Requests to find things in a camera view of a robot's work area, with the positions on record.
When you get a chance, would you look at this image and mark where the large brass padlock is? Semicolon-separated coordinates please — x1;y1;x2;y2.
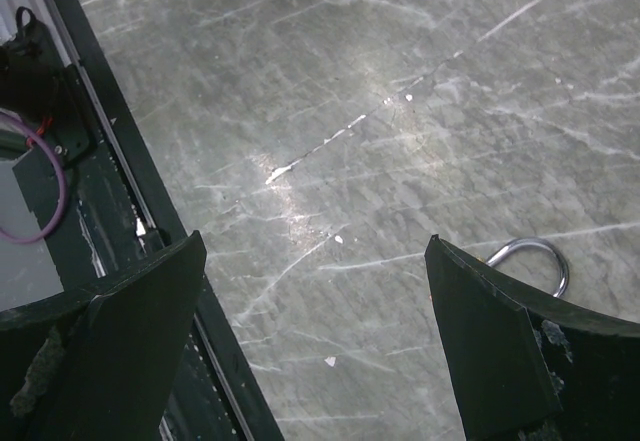
485;237;570;298

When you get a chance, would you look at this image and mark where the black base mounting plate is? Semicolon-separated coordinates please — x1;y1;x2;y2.
1;0;282;440

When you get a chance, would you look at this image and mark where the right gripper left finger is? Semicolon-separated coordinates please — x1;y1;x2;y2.
1;232;206;440

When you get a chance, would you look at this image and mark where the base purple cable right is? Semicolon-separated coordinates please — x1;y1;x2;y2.
0;110;71;246

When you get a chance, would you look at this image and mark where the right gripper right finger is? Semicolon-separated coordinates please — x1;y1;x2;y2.
425;236;639;440

